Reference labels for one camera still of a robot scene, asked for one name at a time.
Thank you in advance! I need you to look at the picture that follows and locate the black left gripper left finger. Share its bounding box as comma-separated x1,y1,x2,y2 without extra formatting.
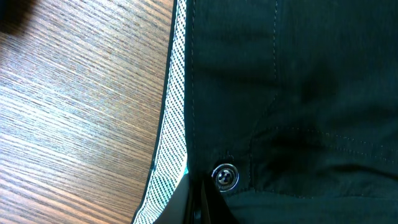
154,174,193,224

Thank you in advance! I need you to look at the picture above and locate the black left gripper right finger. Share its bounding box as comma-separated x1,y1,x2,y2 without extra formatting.
200,179,239,224

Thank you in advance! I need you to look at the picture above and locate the black t-shirt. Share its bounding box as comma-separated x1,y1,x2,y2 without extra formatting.
132,0,397,223

